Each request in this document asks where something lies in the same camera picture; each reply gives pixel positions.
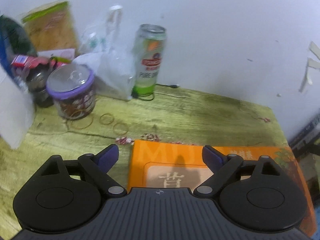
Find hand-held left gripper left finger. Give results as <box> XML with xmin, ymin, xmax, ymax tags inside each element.
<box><xmin>34</xmin><ymin>144</ymin><xmax>127</xmax><ymax>198</ymax></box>

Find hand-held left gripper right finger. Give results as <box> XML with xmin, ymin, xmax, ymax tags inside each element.
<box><xmin>193</xmin><ymin>145</ymin><xmax>288</xmax><ymax>198</ymax></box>

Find orange rabbit print box lid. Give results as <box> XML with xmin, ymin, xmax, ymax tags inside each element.
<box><xmin>127</xmin><ymin>140</ymin><xmax>316</xmax><ymax>238</ymax></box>

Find green wood-grain desktop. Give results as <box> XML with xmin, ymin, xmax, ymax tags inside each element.
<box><xmin>0</xmin><ymin>85</ymin><xmax>290</xmax><ymax>240</ymax></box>

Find large tan rubber band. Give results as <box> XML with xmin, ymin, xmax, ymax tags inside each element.
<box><xmin>70</xmin><ymin>115</ymin><xmax>94</xmax><ymax>130</ymax></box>

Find purple lidded can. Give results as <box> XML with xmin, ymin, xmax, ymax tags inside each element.
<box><xmin>46</xmin><ymin>64</ymin><xmax>97</xmax><ymax>119</ymax></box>

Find white plastic bag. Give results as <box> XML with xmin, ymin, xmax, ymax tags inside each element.
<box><xmin>74</xmin><ymin>5</ymin><xmax>137</xmax><ymax>102</ymax></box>

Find dark glass jar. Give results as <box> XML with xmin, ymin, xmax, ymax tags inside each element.
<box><xmin>25</xmin><ymin>57</ymin><xmax>54</xmax><ymax>108</ymax></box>

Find black patterned long board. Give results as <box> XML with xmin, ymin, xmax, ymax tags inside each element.
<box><xmin>287</xmin><ymin>112</ymin><xmax>320</xmax><ymax>153</ymax></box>

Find green and silver beer can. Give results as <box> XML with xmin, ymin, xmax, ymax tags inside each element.
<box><xmin>132</xmin><ymin>24</ymin><xmax>167</xmax><ymax>98</ymax></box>

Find white paper cylinder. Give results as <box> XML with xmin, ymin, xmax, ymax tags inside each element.
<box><xmin>0</xmin><ymin>66</ymin><xmax>37</xmax><ymax>150</ymax></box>

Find small red box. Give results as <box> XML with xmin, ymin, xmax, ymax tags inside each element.
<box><xmin>10</xmin><ymin>54</ymin><xmax>32</xmax><ymax>68</ymax></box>

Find green edged clear food packet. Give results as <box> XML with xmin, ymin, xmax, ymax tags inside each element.
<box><xmin>21</xmin><ymin>0</ymin><xmax>80</xmax><ymax>55</ymax></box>

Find dark green bag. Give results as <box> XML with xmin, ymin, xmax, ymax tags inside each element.
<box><xmin>0</xmin><ymin>15</ymin><xmax>38</xmax><ymax>58</ymax></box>

